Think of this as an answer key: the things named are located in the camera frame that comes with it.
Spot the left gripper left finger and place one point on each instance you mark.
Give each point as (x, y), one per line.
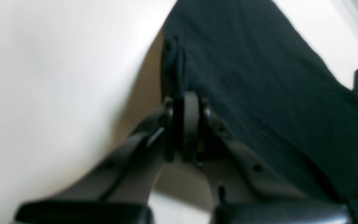
(116, 190)

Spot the black t-shirt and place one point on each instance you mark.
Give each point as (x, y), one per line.
(269, 86)

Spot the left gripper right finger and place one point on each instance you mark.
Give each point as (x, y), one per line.
(245, 189)

